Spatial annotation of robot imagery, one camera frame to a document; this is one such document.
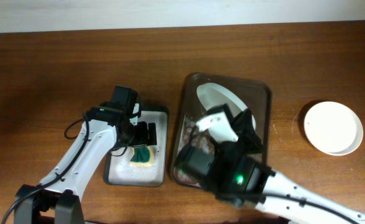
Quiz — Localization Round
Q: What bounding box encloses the green and yellow sponge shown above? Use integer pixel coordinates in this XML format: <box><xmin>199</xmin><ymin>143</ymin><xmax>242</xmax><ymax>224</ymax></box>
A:
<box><xmin>129</xmin><ymin>146</ymin><xmax>154</xmax><ymax>166</ymax></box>

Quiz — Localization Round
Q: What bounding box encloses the pale green plate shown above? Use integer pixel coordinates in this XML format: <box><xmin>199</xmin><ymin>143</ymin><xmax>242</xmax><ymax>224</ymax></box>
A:
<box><xmin>196</xmin><ymin>83</ymin><xmax>248</xmax><ymax>118</ymax></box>

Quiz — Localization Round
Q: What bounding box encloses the cream white plate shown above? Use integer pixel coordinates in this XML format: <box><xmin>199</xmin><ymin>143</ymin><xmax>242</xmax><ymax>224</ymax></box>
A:
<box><xmin>303</xmin><ymin>101</ymin><xmax>364</xmax><ymax>156</ymax></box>

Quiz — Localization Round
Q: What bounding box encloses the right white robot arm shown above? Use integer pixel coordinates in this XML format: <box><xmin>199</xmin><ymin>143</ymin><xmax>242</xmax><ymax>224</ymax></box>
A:
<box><xmin>174</xmin><ymin>105</ymin><xmax>365</xmax><ymax>223</ymax></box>

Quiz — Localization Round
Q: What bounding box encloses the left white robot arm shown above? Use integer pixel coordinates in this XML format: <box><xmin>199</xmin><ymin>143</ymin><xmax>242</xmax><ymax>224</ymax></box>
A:
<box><xmin>2</xmin><ymin>86</ymin><xmax>157</xmax><ymax>223</ymax></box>

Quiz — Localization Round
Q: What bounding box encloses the brown plastic serving tray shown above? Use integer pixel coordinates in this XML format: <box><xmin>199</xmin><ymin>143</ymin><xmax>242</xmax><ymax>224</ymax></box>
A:
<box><xmin>170</xmin><ymin>73</ymin><xmax>272</xmax><ymax>189</ymax></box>

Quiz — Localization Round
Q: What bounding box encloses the small black soapy tray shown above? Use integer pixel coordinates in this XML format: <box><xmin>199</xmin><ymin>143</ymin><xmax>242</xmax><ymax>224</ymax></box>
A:
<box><xmin>103</xmin><ymin>106</ymin><xmax>169</xmax><ymax>187</ymax></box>

